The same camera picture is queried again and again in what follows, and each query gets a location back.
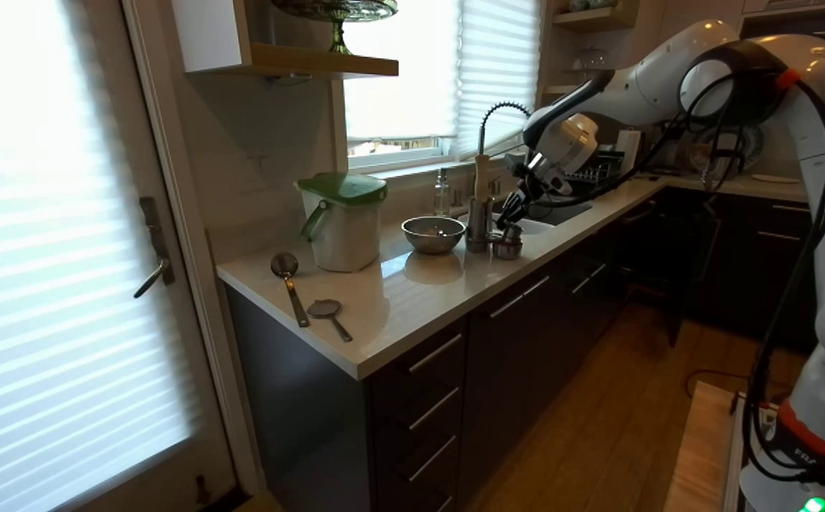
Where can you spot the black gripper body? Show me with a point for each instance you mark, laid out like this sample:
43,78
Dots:
532,183

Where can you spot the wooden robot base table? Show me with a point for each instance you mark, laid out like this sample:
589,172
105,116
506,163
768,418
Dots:
706,474

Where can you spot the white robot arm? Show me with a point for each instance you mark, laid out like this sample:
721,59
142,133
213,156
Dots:
708,75

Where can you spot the kitchen sink basin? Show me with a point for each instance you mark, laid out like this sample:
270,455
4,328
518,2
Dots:
556,216

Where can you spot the gooseneck kitchen faucet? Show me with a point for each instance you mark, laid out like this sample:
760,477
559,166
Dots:
498,125

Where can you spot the black dish rack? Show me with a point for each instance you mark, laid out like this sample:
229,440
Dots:
602,166

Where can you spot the clear soap dispenser bottle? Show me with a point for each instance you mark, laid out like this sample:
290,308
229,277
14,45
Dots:
441,196

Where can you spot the steel mixing bowl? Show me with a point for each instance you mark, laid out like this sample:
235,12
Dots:
434,234

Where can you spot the white bin green lid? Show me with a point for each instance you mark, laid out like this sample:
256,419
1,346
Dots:
341,221

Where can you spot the small flat steel strainer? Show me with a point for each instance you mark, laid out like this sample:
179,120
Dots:
331,308

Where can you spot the steel ladle spoon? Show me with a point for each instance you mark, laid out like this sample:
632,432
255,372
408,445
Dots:
286,265

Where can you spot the dark kitchen cabinet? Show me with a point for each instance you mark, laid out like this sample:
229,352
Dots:
370,425

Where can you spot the wooden wall shelf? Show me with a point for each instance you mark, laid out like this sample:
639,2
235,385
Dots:
276,38

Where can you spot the door lever handle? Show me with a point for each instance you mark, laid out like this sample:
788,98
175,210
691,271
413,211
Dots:
159,268

